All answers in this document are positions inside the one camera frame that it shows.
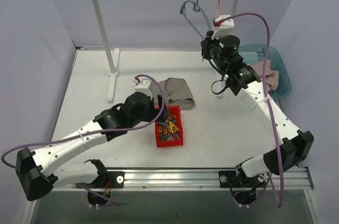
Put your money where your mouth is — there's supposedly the pink wire hanger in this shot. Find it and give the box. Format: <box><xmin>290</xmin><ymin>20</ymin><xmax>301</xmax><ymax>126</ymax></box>
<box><xmin>208</xmin><ymin>0</ymin><xmax>222</xmax><ymax>31</ymax></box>

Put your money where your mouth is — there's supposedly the grey beige underwear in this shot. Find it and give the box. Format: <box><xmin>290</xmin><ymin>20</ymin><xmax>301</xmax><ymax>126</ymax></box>
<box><xmin>159</xmin><ymin>78</ymin><xmax>195</xmax><ymax>110</ymax></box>

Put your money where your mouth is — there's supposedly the blue plastic hanger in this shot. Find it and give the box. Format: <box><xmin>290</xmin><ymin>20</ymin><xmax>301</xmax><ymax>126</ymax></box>
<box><xmin>180</xmin><ymin>0</ymin><xmax>212</xmax><ymax>39</ymax></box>

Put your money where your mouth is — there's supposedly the pink cream underwear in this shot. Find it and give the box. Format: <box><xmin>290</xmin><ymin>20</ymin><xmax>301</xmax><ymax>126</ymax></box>
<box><xmin>251</xmin><ymin>59</ymin><xmax>279</xmax><ymax>91</ymax></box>

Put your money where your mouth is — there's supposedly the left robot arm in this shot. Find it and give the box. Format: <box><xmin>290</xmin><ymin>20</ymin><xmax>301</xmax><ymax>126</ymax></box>
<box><xmin>15</xmin><ymin>92</ymin><xmax>170</xmax><ymax>201</ymax></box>

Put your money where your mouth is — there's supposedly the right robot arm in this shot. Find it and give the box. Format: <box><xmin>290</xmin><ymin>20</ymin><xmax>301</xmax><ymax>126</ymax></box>
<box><xmin>201</xmin><ymin>31</ymin><xmax>314</xmax><ymax>186</ymax></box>

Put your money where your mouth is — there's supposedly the red plastic bin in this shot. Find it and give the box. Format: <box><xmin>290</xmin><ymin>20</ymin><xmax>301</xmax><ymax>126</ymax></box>
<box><xmin>155</xmin><ymin>105</ymin><xmax>184</xmax><ymax>148</ymax></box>

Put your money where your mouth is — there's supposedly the pile of coloured clothespins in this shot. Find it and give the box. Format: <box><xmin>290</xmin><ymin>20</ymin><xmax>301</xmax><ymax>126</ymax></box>
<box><xmin>157</xmin><ymin>114</ymin><xmax>180</xmax><ymax>141</ymax></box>

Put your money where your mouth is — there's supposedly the teal plastic basket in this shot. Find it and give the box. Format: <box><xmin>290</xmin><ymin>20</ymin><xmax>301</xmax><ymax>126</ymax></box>
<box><xmin>239</xmin><ymin>44</ymin><xmax>291</xmax><ymax>102</ymax></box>

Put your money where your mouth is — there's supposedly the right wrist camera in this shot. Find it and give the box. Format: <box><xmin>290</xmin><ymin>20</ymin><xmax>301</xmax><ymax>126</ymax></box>
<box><xmin>211</xmin><ymin>15</ymin><xmax>235</xmax><ymax>40</ymax></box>

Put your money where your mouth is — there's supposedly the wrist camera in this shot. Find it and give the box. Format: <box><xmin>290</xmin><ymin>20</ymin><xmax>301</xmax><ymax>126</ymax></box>
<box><xmin>211</xmin><ymin>15</ymin><xmax>235</xmax><ymax>40</ymax></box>
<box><xmin>134</xmin><ymin>77</ymin><xmax>156</xmax><ymax>100</ymax></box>

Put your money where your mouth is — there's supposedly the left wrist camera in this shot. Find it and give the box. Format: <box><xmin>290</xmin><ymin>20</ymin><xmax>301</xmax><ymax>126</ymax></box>
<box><xmin>134</xmin><ymin>77</ymin><xmax>156</xmax><ymax>100</ymax></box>

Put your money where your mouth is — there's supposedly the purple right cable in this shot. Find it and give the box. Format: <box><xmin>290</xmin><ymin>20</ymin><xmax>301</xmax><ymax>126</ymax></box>
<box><xmin>219</xmin><ymin>12</ymin><xmax>284</xmax><ymax>208</ymax></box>

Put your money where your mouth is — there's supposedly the purple cable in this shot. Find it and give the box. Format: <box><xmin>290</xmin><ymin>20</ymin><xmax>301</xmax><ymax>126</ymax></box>
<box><xmin>0</xmin><ymin>74</ymin><xmax>168</xmax><ymax>206</ymax></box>
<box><xmin>219</xmin><ymin>12</ymin><xmax>284</xmax><ymax>208</ymax></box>

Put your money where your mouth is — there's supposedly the aluminium rail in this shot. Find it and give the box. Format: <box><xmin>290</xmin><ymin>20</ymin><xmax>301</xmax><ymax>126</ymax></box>
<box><xmin>29</xmin><ymin>166</ymin><xmax>315</xmax><ymax>192</ymax></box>

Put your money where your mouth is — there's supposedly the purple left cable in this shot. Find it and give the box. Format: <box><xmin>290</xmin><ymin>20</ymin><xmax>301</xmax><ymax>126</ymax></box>
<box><xmin>0</xmin><ymin>74</ymin><xmax>168</xmax><ymax>206</ymax></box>

